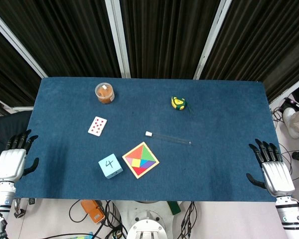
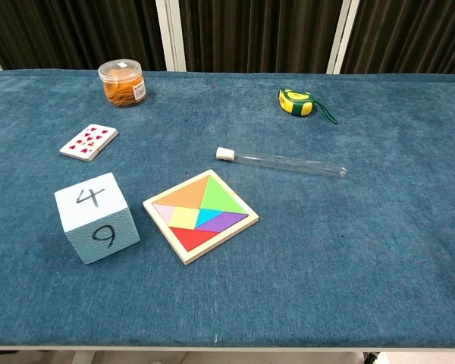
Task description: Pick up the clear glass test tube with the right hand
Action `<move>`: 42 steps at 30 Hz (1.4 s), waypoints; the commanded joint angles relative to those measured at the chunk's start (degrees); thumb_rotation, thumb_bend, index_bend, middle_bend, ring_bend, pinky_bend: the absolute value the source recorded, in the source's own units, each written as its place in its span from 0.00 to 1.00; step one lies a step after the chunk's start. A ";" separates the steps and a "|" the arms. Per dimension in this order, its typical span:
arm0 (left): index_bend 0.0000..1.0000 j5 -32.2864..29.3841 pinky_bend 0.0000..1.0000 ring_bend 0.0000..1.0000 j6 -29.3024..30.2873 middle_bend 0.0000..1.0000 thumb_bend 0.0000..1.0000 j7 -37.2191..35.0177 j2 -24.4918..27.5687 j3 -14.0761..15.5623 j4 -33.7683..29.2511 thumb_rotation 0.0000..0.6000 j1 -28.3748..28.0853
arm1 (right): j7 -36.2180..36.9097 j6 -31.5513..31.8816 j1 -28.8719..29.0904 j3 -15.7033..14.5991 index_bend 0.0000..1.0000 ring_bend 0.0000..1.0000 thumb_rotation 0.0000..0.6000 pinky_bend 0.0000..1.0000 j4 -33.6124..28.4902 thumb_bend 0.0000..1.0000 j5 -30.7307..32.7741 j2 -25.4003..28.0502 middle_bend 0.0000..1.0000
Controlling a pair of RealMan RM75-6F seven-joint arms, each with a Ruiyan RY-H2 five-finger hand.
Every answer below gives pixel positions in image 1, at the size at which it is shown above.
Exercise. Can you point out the green block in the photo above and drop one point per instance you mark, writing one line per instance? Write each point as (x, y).
(174, 207)

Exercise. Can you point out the yellow green tape measure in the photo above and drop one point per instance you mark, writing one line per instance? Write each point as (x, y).
(178, 102)

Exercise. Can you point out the clear jar with brown contents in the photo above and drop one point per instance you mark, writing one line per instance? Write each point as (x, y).
(104, 93)

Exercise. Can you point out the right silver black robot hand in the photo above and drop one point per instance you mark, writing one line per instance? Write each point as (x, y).
(276, 174)

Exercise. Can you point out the white metal frame post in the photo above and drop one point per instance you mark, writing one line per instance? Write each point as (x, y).
(211, 39)
(17, 42)
(118, 37)

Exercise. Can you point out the hearts playing card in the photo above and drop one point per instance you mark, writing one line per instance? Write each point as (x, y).
(97, 126)

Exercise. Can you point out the light blue cube marked four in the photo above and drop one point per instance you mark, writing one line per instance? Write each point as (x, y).
(110, 166)

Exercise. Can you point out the transparent tube with white cap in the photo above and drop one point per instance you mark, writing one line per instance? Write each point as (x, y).
(168, 137)

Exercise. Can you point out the black device with pink mark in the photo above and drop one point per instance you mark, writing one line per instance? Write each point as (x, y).
(292, 103)

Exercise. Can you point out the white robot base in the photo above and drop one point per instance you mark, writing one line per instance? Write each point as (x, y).
(146, 221)

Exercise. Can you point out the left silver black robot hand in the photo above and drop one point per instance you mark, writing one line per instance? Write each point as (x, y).
(10, 161)

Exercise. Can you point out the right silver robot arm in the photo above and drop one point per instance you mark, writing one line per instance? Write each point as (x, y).
(290, 216)

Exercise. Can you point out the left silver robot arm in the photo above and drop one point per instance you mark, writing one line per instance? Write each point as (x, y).
(0, 206)

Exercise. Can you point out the blue felt table cloth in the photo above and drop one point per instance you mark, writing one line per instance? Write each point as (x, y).
(149, 139)

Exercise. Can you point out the colourful tangram puzzle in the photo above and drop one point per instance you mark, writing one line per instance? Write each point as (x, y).
(140, 160)

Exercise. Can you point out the black curtain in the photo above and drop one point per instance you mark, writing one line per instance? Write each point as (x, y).
(164, 37)

